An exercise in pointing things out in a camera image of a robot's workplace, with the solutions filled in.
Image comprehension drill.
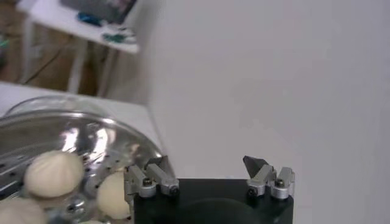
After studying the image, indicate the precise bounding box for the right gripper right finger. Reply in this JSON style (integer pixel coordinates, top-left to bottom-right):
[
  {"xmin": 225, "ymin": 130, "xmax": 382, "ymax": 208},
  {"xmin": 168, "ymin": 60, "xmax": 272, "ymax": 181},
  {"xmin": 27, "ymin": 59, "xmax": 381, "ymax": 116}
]
[{"xmin": 243, "ymin": 155, "xmax": 296, "ymax": 200}]

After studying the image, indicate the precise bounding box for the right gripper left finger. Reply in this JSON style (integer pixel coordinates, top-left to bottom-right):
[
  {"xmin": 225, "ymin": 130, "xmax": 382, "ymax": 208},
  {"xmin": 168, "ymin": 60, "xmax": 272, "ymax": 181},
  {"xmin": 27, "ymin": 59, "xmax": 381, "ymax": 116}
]
[{"xmin": 123, "ymin": 155, "xmax": 180, "ymax": 203}]

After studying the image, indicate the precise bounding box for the white steamed baozi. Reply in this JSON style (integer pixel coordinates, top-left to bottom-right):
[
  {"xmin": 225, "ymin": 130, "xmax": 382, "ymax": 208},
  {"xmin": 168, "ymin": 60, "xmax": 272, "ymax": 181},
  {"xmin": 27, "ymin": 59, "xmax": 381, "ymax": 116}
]
[
  {"xmin": 0, "ymin": 197, "xmax": 47, "ymax": 224},
  {"xmin": 96, "ymin": 172, "xmax": 132, "ymax": 220},
  {"xmin": 24, "ymin": 150, "xmax": 85, "ymax": 198}
]

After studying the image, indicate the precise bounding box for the perforated steel steamer basket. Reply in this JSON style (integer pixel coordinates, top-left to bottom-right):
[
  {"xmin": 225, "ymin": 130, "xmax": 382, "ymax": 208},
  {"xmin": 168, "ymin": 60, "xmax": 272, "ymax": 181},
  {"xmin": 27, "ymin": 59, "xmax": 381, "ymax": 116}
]
[{"xmin": 0, "ymin": 109, "xmax": 176, "ymax": 224}]

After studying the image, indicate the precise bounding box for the blue computer mouse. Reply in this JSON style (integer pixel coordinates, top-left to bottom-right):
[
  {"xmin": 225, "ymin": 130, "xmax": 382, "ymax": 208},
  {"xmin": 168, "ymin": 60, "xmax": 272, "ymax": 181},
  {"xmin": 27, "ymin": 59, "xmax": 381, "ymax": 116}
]
[{"xmin": 77, "ymin": 12, "xmax": 103, "ymax": 27}]

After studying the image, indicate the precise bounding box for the white side table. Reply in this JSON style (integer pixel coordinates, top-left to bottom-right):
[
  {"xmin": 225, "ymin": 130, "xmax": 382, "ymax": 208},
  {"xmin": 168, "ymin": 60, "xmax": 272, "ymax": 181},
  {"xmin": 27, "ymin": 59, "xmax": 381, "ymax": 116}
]
[{"xmin": 16, "ymin": 0, "xmax": 141, "ymax": 95}]

